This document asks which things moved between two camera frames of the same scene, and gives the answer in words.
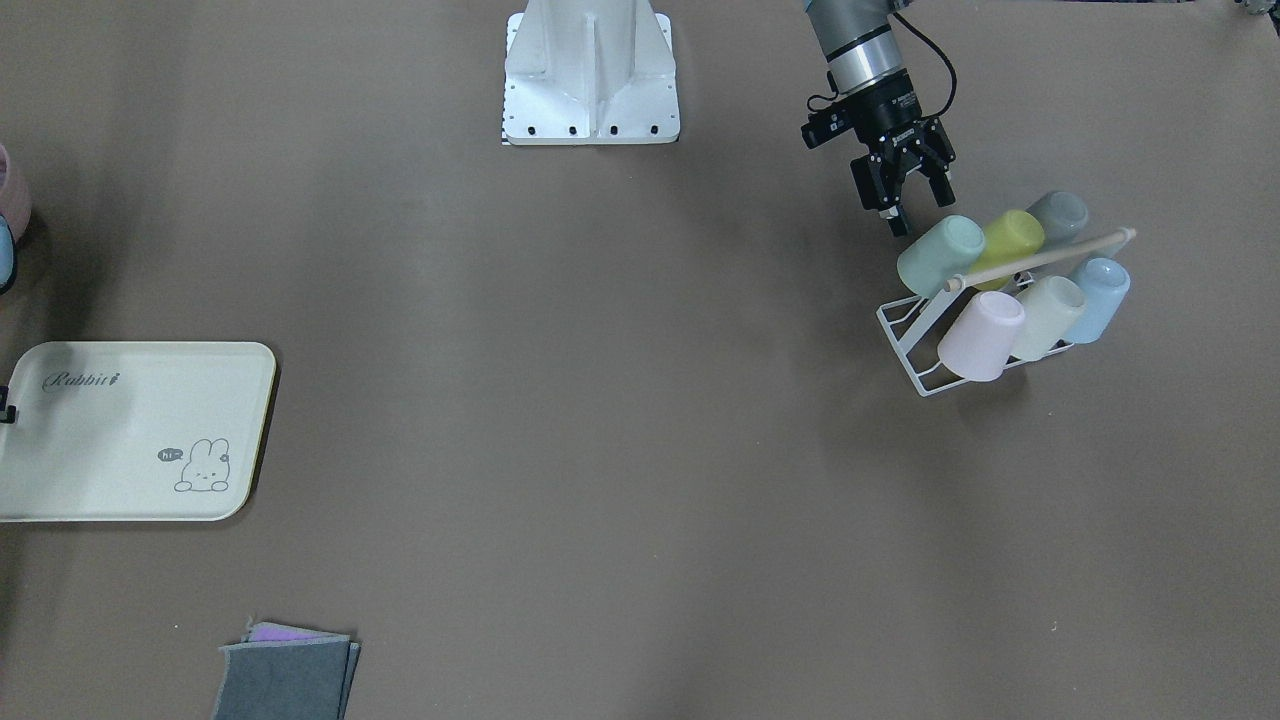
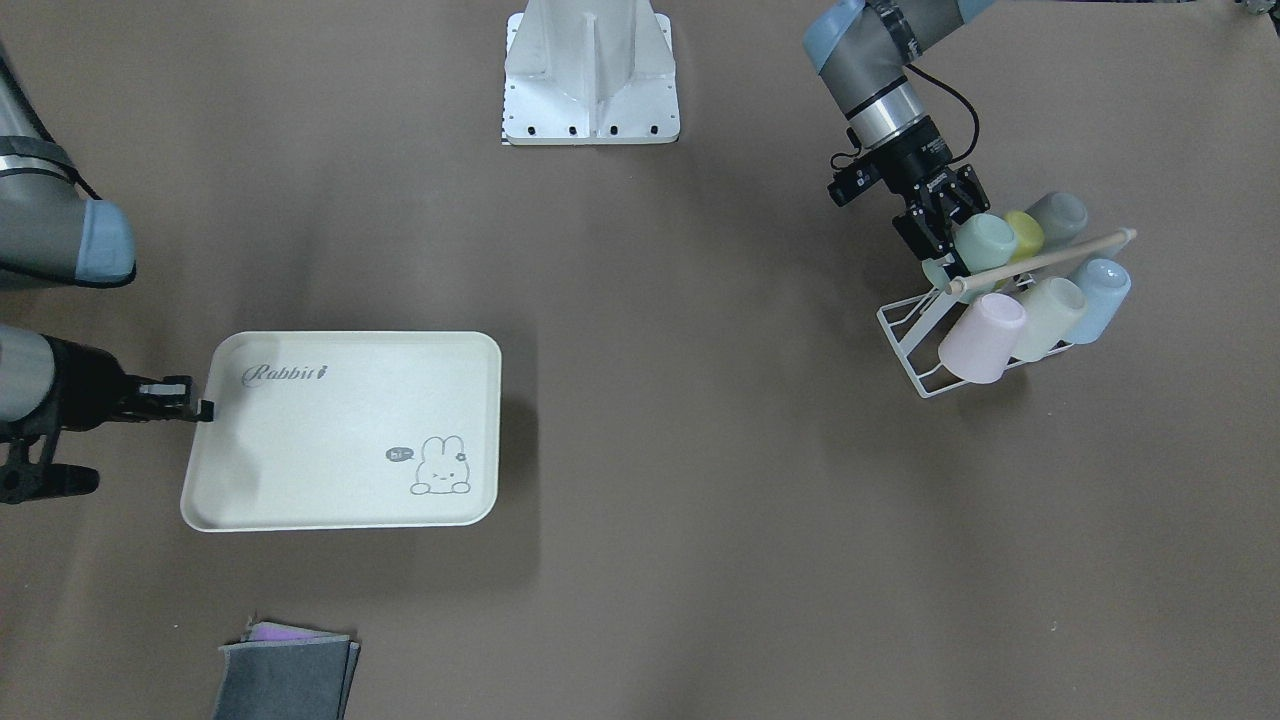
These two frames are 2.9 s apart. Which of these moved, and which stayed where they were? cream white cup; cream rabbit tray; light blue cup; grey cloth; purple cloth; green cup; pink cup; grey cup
Moved: green cup; cream rabbit tray
Stayed: grey cloth; pink cup; light blue cup; grey cup; purple cloth; cream white cup
